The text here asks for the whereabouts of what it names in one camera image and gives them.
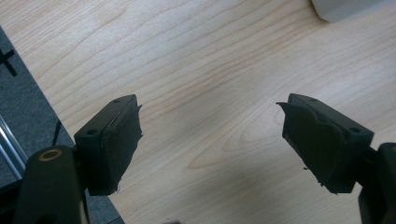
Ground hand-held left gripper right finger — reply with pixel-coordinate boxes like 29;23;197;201
276;92;375;195

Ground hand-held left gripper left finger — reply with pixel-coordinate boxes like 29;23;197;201
73;93;144;197

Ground white box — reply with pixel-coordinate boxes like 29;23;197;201
310;0;396;23

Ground silver metal rail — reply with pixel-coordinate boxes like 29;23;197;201
0;114;29;181

